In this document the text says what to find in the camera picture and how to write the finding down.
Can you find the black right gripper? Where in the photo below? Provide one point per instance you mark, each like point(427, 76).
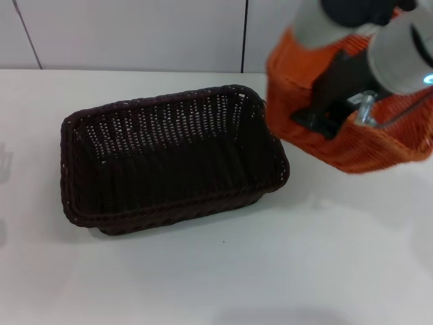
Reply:
point(341, 81)

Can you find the orange woven basket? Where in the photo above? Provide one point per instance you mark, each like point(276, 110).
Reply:
point(355, 152)

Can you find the dark brown woven basket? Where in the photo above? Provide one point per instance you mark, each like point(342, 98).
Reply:
point(169, 176)

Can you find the silver metal fitting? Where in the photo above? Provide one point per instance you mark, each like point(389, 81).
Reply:
point(364, 108)

